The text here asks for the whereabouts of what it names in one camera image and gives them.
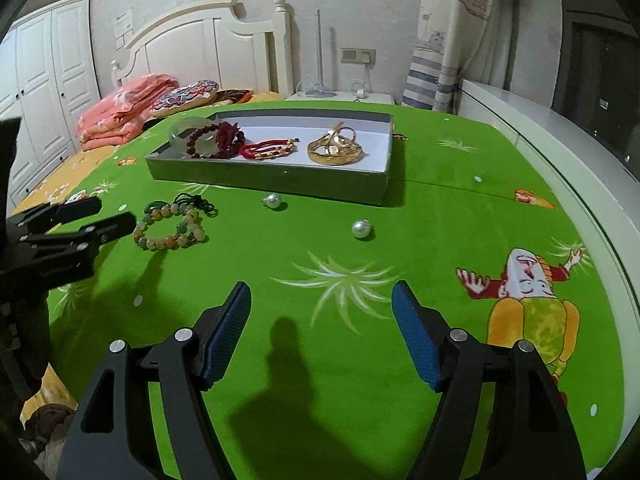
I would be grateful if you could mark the white bedside table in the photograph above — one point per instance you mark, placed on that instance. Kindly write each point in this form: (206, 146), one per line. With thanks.
(345, 96)

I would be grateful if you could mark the white round pearl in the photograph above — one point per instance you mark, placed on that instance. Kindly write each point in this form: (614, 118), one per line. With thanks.
(361, 229)

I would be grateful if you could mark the white pearl with hook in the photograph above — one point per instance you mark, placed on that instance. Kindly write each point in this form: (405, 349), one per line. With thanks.
(272, 201)

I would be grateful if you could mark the sailboat print curtain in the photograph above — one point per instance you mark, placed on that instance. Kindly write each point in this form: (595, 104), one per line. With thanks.
(449, 35)

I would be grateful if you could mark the patterned embroidered pillow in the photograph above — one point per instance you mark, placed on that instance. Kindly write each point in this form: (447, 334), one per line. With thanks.
(184, 98)

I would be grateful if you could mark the pale green jade bangle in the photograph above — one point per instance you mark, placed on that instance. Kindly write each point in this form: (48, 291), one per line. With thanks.
(193, 132)

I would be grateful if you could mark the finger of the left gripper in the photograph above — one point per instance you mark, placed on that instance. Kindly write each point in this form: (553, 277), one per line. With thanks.
(48, 261)
(43, 217)

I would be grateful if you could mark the white standing lamp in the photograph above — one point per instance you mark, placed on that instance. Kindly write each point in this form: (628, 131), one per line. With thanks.
(318, 90)

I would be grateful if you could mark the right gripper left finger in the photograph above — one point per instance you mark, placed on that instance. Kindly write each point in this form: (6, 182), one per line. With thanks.
(112, 436)

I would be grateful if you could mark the green cartoon print cloth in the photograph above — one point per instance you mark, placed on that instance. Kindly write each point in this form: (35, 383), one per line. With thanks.
(321, 385)

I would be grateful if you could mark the wall power socket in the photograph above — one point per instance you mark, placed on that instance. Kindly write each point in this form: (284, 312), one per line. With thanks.
(358, 56)

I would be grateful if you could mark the gold bangle with rings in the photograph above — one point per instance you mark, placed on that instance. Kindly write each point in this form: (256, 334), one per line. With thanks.
(337, 147)

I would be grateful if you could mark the white wooden headboard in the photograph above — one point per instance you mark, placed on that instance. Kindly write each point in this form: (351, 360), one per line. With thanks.
(207, 40)

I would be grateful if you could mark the dark red flower ornament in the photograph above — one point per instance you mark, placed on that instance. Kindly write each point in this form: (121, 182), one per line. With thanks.
(230, 139)

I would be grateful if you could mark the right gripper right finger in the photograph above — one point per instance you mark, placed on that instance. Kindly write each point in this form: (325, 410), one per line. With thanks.
(530, 436)

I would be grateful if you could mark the white wardrobe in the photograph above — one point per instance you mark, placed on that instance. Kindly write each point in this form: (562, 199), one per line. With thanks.
(48, 80)

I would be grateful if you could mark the folded pink blanket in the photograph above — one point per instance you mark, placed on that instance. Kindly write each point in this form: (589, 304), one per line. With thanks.
(119, 117)

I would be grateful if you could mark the white window sill ledge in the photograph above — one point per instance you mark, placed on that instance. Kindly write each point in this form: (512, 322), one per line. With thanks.
(603, 184)

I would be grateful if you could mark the yellow floral bed sheet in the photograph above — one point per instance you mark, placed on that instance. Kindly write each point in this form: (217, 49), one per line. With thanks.
(65, 184)

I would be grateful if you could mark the grey white jewelry tray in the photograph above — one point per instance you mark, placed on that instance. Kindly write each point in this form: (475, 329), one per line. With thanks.
(364, 181)

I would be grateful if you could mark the white charger with cable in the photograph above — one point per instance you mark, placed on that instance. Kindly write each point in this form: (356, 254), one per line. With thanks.
(361, 88)

